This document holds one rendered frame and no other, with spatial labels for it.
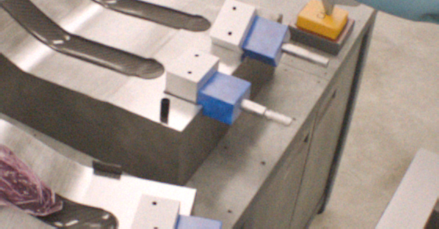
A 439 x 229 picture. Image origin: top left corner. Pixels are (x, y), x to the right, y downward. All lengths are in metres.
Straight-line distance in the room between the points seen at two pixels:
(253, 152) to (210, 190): 0.08
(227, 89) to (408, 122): 1.56
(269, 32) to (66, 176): 0.28
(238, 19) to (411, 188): 0.35
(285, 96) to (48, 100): 0.30
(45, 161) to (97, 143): 0.10
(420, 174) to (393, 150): 1.59
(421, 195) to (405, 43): 2.12
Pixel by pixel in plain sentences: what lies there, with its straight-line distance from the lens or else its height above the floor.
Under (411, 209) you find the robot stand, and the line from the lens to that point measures 0.52.
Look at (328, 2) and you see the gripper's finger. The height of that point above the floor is 0.87.
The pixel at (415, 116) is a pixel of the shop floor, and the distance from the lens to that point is 2.30.
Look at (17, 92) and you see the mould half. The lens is 0.83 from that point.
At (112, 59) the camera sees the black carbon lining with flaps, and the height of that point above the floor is 0.88.
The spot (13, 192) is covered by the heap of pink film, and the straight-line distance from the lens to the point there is 0.65.
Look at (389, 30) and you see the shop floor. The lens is 2.70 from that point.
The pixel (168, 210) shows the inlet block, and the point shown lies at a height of 0.88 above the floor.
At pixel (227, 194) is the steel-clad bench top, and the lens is 0.78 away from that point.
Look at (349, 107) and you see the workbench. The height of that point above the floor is 0.37.
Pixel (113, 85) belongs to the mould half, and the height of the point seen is 0.89.
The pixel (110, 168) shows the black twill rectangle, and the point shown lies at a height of 0.86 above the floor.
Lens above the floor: 1.35
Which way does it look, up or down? 38 degrees down
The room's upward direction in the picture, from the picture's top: 6 degrees clockwise
